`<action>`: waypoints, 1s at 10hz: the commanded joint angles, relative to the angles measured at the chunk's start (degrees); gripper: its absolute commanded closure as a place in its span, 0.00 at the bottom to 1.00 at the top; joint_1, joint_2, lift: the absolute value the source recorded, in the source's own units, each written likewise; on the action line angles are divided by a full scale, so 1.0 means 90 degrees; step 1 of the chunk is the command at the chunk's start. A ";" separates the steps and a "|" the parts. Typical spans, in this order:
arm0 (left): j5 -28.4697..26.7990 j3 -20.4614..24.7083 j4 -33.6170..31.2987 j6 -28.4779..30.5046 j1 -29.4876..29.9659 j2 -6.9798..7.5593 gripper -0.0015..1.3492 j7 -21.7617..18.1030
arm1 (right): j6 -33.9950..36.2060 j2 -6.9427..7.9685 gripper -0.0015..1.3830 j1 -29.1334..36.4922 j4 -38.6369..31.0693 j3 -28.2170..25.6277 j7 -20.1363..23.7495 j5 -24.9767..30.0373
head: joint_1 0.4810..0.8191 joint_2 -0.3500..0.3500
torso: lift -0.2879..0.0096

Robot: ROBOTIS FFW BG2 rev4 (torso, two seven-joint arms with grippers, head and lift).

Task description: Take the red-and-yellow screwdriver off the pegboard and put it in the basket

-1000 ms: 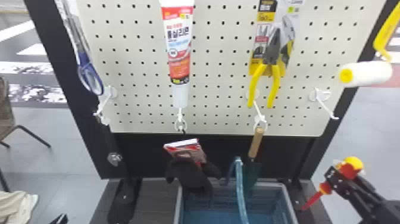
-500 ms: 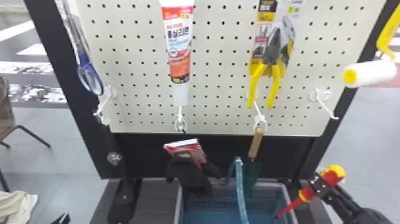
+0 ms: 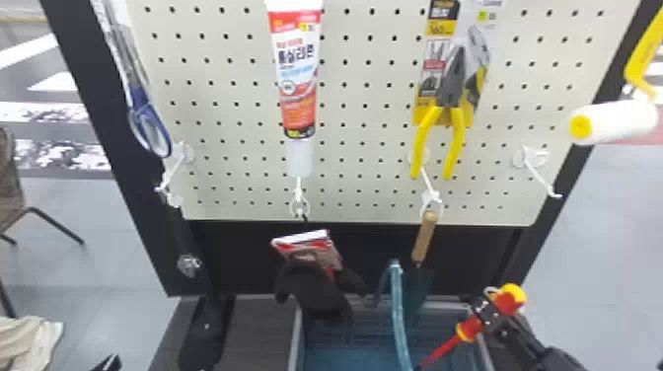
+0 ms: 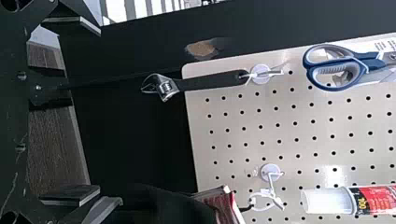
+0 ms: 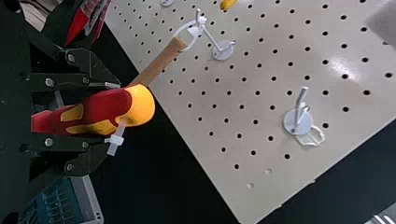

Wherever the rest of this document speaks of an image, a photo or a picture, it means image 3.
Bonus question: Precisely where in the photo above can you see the white sealant tube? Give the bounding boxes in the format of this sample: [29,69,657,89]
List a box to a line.
[262,0,326,181]

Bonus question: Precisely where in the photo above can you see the wooden handled trowel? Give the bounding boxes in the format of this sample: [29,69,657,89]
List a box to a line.
[400,208,441,324]

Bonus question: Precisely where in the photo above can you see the blue basket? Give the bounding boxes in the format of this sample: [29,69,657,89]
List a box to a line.
[287,258,497,371]

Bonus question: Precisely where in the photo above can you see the grey chair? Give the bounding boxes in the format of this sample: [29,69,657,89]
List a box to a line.
[0,125,87,319]

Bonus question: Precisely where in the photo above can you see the beige towel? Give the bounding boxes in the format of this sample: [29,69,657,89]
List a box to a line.
[0,315,65,371]

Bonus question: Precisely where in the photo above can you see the blue scissors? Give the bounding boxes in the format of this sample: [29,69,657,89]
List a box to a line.
[90,0,174,160]

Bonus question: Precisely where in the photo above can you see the white pegboard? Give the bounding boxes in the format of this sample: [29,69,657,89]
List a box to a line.
[39,0,663,300]

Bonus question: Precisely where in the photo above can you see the yellow paint roller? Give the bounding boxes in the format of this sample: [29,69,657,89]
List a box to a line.
[567,5,663,148]

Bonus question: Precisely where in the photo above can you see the red screwdriver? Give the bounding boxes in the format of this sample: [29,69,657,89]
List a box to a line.
[413,282,528,371]

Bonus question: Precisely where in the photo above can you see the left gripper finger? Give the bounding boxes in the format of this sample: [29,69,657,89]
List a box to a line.
[90,352,123,371]

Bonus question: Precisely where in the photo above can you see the yellow pliers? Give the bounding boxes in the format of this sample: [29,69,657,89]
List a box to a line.
[408,0,507,182]

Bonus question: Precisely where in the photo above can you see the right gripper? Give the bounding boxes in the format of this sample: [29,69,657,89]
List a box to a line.
[467,292,547,371]

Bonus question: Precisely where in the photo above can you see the black gloves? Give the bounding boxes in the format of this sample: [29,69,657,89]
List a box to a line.
[270,228,368,321]

